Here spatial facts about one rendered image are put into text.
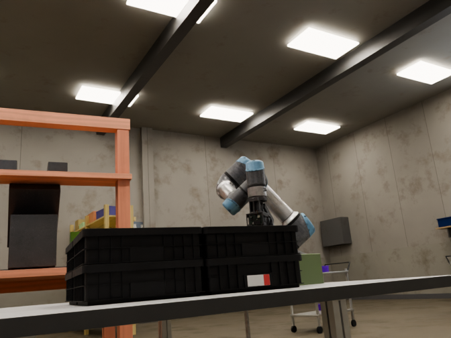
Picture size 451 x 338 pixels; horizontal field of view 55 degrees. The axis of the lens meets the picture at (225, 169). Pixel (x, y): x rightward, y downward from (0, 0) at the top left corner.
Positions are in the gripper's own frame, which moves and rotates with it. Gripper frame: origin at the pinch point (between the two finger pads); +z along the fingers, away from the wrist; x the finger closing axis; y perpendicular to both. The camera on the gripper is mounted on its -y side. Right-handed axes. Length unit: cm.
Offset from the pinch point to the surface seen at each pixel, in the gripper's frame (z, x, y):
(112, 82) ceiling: -406, -491, -466
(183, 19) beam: -379, -231, -331
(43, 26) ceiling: -406, -447, -258
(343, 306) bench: 21.4, 30.8, 14.3
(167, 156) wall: -334, -574, -775
